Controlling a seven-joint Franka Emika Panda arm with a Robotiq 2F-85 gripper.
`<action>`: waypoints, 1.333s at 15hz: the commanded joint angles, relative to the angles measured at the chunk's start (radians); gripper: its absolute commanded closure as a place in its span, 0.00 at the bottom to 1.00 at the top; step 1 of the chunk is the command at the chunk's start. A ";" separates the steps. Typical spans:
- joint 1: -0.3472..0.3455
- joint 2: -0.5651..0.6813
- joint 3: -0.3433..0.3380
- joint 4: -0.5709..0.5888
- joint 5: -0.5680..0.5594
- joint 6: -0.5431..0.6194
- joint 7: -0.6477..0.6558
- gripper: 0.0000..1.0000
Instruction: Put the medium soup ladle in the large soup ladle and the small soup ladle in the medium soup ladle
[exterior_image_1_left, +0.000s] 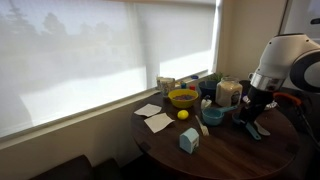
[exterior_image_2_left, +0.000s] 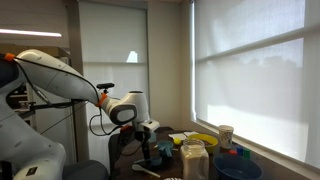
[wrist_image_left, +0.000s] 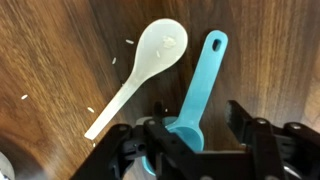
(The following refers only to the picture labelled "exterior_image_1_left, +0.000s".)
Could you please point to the blue toy block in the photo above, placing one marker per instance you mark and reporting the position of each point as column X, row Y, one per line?
column 183, row 85

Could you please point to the small blue house box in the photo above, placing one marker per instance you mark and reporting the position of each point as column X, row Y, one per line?
column 189, row 140

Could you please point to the white plastic fork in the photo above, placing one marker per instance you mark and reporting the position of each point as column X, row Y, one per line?
column 203, row 128

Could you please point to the white paper napkin far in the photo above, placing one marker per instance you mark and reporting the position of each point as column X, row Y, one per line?
column 148, row 110

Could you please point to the small teal measuring cup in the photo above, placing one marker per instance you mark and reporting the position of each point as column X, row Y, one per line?
column 251, row 130

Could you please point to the small white bottle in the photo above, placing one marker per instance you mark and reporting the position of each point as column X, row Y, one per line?
column 206, row 102

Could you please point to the white plastic spoon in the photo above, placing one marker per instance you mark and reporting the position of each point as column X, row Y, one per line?
column 261, row 130

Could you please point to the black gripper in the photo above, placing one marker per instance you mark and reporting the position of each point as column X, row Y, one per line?
column 258, row 101

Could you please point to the blue bottle cap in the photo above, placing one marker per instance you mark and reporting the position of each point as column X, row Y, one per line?
column 194, row 77

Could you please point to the red toy block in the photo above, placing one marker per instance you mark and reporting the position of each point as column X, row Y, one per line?
column 192, row 87

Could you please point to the patterned white plate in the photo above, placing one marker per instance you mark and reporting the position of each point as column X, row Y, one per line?
column 269, row 106

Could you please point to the yellow bowl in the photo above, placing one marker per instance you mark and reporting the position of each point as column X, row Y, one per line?
column 182, row 98

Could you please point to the green plant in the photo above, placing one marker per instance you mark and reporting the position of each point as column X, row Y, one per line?
column 215, row 76

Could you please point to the patterned paper cup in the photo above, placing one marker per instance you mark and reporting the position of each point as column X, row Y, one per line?
column 165, row 85

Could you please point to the large teal measuring cup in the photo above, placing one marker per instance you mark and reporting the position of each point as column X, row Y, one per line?
column 212, row 116

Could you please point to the medium teal measuring cup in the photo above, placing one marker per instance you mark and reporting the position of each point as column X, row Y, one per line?
column 221, row 110

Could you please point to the white paper napkin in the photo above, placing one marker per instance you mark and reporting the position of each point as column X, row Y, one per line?
column 148, row 110
column 158, row 122

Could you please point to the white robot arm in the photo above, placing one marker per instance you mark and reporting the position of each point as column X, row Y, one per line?
column 292, row 57

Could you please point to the yellow lemon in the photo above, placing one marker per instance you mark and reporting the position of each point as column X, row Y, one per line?
column 183, row 114

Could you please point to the glass jar with rice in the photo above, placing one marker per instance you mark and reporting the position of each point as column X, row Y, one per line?
column 228, row 92

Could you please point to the white paper napkin near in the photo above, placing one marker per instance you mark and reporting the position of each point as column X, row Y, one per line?
column 158, row 122

